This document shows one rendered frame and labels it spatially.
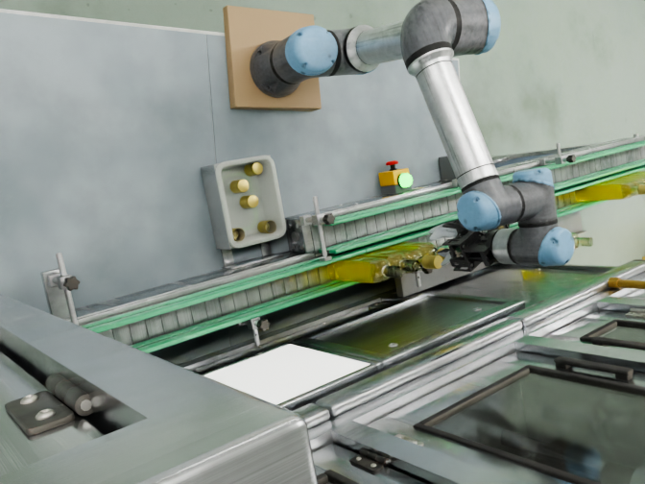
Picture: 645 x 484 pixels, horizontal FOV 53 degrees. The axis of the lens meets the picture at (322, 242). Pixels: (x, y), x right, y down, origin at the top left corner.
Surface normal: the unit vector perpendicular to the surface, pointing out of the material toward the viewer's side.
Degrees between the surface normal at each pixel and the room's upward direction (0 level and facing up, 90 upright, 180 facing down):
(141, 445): 90
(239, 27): 4
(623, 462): 90
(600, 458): 90
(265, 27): 4
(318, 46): 12
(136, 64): 0
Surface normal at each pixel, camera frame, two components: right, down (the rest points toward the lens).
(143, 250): 0.58, 0.00
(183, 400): -0.17, -0.98
